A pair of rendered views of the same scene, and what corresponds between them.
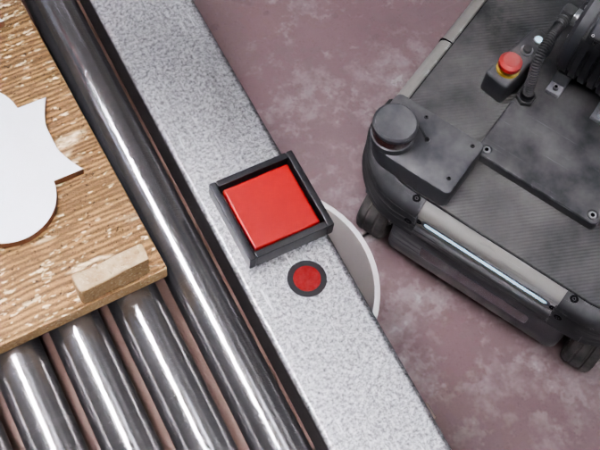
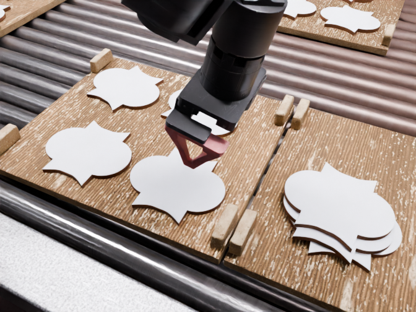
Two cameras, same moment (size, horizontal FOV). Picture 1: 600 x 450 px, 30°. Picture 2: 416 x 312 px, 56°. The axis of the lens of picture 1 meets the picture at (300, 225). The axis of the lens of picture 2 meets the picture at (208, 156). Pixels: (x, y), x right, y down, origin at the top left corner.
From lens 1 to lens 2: 0.98 m
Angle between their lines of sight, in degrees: 69
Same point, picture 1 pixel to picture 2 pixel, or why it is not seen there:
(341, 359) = not seen: outside the picture
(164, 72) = (35, 252)
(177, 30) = (40, 280)
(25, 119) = (84, 172)
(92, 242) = (23, 153)
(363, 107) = not seen: outside the picture
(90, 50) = (85, 236)
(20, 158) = (75, 158)
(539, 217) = not seen: outside the picture
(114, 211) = (19, 167)
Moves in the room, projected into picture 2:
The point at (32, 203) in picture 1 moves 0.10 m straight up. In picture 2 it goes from (57, 147) to (37, 96)
